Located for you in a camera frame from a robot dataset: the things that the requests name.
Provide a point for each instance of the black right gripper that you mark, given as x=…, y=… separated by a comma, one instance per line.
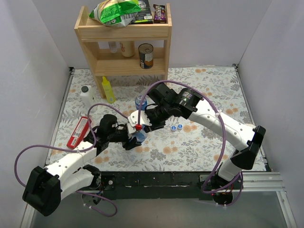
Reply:
x=155, y=116

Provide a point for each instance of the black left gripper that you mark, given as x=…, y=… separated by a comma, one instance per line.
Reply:
x=129, y=141

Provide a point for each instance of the blue label water bottle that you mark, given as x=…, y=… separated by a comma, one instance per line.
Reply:
x=139, y=103
x=140, y=136

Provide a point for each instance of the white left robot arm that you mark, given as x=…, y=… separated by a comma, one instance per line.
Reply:
x=47, y=186

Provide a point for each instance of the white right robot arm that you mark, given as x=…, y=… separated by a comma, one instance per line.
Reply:
x=191, y=104

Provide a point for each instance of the yellow squeeze bottle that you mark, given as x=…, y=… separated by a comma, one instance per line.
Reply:
x=108, y=90

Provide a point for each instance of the white bottle black cap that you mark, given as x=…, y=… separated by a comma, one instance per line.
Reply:
x=88, y=96

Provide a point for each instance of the beige cylinder bottle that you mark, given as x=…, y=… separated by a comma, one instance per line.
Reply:
x=127, y=48

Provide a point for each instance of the floral tablecloth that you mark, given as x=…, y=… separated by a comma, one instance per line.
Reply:
x=193, y=148

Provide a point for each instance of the red rectangular box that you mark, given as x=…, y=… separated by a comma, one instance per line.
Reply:
x=78, y=133

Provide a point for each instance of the wooden shelf rack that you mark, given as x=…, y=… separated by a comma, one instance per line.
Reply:
x=94, y=37

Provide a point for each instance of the tin can with label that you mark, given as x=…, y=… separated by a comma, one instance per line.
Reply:
x=146, y=55

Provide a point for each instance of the black wrapped paper roll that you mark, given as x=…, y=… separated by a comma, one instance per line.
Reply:
x=251, y=125

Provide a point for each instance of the black snack box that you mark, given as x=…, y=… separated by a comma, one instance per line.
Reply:
x=145, y=15

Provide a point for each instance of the brown candy bar pack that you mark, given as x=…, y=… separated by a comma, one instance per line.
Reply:
x=160, y=14

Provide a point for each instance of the green chip bag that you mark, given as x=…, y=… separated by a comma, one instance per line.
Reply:
x=115, y=13

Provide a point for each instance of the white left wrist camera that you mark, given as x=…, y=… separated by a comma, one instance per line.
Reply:
x=131, y=130

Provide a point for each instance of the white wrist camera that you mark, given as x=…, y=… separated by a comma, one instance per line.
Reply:
x=131, y=130
x=139, y=118

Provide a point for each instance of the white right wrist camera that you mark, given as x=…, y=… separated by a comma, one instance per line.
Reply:
x=139, y=118

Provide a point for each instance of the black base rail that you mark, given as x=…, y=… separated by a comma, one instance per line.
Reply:
x=164, y=185

